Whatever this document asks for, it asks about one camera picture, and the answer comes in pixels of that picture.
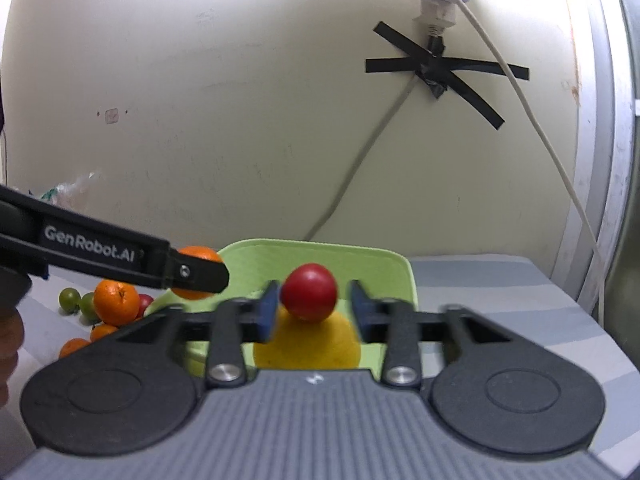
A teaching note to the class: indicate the yellow citrus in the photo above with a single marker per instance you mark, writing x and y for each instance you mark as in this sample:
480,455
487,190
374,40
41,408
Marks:
310,345

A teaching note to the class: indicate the black tape cross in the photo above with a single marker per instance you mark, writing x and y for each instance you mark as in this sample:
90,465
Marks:
475,102

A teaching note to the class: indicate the light green plastic tray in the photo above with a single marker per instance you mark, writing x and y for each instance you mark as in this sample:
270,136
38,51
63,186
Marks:
360,265

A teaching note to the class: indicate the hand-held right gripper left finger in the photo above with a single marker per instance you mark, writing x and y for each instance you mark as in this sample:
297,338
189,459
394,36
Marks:
267,310

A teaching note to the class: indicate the taped white plug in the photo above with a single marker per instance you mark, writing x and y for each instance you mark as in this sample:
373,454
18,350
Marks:
437,15

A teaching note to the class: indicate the grey striped cloth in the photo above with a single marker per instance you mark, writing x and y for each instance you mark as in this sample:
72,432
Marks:
500,285

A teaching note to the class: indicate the person's left hand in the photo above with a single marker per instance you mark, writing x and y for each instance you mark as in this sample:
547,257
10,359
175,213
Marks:
9,345

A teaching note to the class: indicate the green tomato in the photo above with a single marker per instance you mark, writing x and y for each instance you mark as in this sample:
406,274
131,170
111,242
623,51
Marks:
69,299
89,307

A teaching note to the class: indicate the long level black tape strip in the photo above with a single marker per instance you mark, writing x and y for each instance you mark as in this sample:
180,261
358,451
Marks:
390,65

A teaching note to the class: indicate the large orange mandarin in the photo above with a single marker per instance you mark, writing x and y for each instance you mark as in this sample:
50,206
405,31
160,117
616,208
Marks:
116,302

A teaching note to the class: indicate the grey door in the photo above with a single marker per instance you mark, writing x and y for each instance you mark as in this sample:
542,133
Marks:
631,35

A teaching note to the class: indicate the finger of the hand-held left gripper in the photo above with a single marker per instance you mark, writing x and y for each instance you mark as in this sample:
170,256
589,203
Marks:
200,275

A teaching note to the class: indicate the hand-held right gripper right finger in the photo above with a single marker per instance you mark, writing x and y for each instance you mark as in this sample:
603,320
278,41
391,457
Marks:
361,310

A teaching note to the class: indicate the red tomato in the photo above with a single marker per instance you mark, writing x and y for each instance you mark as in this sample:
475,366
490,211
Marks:
145,304
307,292

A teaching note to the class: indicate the clear plastic bag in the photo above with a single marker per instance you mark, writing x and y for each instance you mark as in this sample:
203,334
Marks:
70,190

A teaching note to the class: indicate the white door frame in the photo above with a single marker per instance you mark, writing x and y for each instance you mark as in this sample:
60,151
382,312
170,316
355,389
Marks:
600,110

